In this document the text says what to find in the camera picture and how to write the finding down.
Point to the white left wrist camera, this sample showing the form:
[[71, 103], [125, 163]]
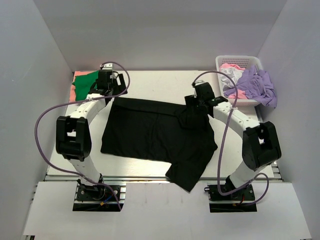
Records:
[[107, 67]]

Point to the folded green t shirt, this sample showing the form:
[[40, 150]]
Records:
[[85, 86]]

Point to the black t shirt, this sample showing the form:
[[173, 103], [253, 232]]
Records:
[[161, 131]]

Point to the aluminium rail at table edge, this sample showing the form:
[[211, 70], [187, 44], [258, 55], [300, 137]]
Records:
[[60, 177]]

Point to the purple t shirt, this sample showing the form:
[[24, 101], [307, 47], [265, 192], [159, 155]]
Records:
[[257, 86]]

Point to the pink t shirt in basket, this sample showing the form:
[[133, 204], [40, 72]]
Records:
[[230, 94]]

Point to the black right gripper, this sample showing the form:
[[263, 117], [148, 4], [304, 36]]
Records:
[[192, 100]]

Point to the white plastic laundry basket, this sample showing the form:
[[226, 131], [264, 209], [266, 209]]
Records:
[[242, 61]]

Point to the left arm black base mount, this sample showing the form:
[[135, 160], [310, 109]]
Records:
[[99, 194]]

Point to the white t shirt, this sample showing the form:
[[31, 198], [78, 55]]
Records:
[[233, 73]]

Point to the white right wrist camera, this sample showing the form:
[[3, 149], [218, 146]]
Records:
[[197, 82]]

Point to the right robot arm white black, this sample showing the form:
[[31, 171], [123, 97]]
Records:
[[260, 143]]

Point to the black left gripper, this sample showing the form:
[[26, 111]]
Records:
[[120, 88]]

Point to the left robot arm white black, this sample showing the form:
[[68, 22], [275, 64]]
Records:
[[73, 138]]

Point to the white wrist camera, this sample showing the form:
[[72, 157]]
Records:
[[197, 82], [107, 67]]

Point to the folded salmon pink t shirt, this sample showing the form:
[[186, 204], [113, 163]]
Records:
[[72, 92]]

